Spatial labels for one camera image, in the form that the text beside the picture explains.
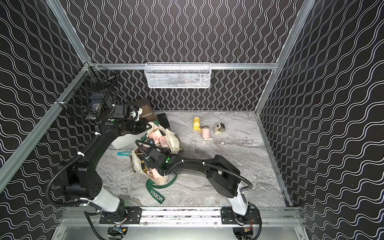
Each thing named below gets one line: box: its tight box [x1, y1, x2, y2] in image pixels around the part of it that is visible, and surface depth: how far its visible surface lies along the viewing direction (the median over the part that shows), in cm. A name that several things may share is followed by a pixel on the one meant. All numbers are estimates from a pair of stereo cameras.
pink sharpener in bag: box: [149, 129, 169, 148], surface depth 89 cm
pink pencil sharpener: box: [201, 125, 213, 142], surface depth 102 cm
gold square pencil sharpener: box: [213, 122, 226, 136], surface depth 105 cm
